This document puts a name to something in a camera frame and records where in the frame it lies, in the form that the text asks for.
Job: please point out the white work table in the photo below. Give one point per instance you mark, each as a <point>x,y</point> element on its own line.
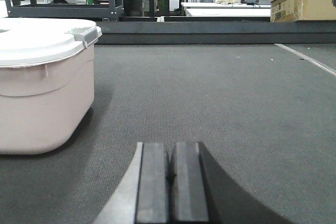
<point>225,10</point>

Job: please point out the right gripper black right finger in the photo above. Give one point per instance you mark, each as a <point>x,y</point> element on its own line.
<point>203,192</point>

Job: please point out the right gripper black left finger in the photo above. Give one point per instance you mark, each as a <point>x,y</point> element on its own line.
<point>142,195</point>

